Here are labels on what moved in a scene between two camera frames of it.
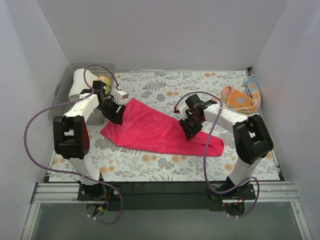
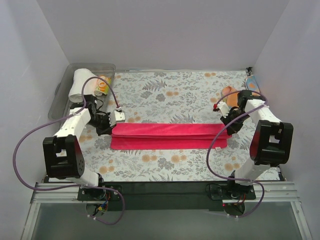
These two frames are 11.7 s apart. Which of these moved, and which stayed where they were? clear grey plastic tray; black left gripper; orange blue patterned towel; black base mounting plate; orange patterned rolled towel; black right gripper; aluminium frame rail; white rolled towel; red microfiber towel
Moved: red microfiber towel; black right gripper; black left gripper
Stayed: clear grey plastic tray; orange patterned rolled towel; aluminium frame rail; orange blue patterned towel; black base mounting plate; white rolled towel
